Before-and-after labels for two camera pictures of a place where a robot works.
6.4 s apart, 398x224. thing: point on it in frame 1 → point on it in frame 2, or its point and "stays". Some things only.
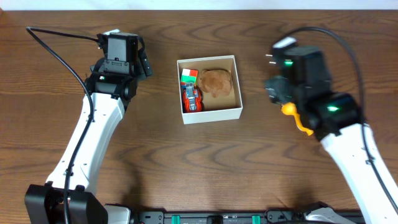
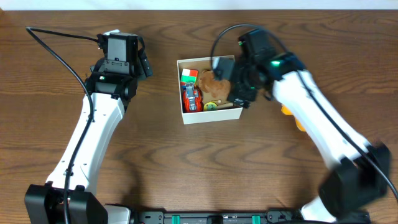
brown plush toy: x=216 y=81 stays
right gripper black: x=278 y=88 → x=240 y=89
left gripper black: x=145 y=62 stays
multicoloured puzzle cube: x=188 y=76 stays
